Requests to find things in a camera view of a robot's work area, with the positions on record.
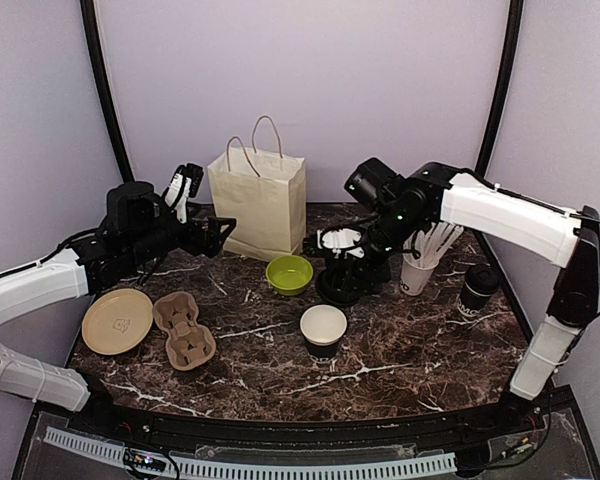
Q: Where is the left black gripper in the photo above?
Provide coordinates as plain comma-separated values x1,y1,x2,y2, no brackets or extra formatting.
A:
126,203,235,267

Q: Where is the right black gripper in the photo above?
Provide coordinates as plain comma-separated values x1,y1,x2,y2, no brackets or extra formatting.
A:
337,206,425,300

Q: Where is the black plastic cup lid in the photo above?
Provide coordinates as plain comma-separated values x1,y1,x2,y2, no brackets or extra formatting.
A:
315,270,361,307

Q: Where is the black paper coffee cup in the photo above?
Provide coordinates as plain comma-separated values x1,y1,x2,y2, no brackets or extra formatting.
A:
456,283,494,319

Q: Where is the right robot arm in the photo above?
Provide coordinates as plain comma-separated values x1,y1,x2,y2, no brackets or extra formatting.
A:
345,158,600,434

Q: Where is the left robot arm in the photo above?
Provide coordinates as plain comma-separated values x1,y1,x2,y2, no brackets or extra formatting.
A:
0,181,237,436

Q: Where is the white paper cup holder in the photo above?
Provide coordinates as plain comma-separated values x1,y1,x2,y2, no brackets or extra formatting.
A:
399,256,437,296

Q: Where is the cream paper carry bag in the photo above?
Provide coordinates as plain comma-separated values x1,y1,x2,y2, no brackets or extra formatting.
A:
207,136,307,262

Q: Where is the white wrapped straws bundle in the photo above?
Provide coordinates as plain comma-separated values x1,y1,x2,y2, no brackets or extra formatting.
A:
403,222,464,269

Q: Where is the green bowl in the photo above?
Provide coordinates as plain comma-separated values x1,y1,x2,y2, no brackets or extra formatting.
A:
265,255,314,296

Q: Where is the brown cardboard cup carrier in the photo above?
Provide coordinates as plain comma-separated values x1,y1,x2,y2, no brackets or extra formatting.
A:
153,291,217,371

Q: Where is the beige round plate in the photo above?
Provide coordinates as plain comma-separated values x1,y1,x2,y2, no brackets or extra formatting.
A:
81,288,153,356

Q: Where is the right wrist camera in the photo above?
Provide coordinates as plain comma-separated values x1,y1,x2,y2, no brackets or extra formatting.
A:
302,228,364,259

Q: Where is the black front rail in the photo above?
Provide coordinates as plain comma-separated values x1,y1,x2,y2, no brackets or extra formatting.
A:
81,370,507,444

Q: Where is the grey slotted cable duct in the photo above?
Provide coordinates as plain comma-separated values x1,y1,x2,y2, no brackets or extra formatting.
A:
43,427,457,479

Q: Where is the left black frame post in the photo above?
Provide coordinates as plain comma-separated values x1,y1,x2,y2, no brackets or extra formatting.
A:
79,0,134,182

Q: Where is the black frame post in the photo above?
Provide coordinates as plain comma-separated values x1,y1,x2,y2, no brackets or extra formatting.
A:
79,0,134,182
475,0,525,176

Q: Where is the right black frame post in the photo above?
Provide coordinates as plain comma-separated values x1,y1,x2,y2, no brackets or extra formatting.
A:
475,0,525,176

